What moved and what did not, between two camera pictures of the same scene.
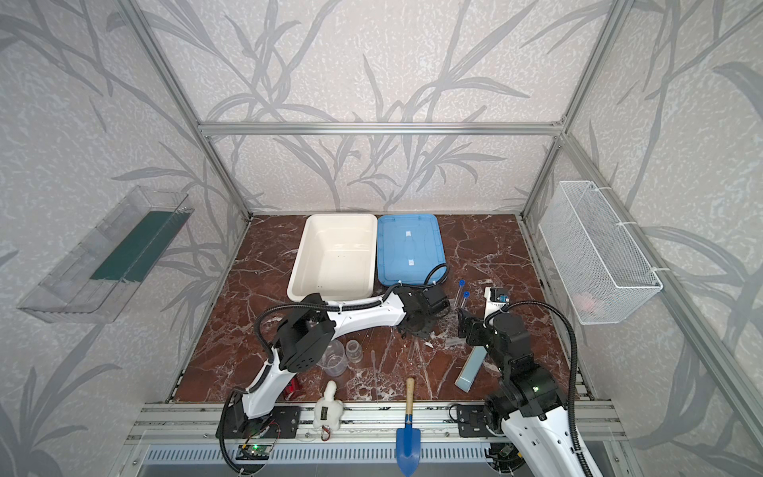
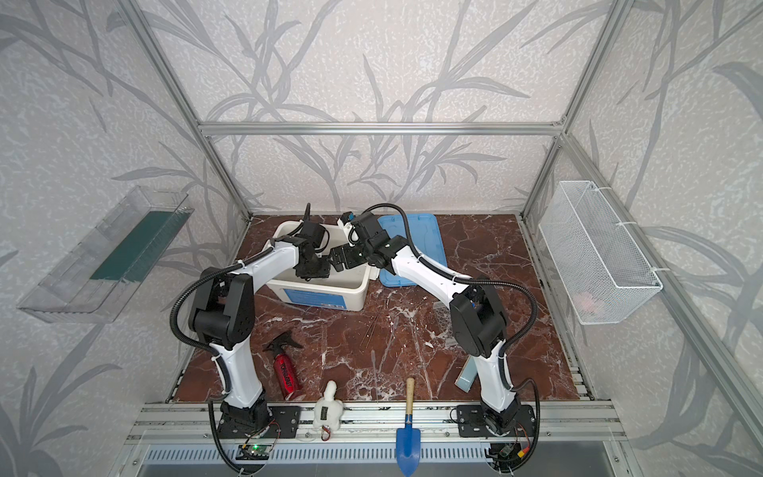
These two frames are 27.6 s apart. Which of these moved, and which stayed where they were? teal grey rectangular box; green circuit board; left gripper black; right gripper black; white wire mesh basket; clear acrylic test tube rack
Moved: left gripper black; right gripper black
Stayed: green circuit board; white wire mesh basket; clear acrylic test tube rack; teal grey rectangular box
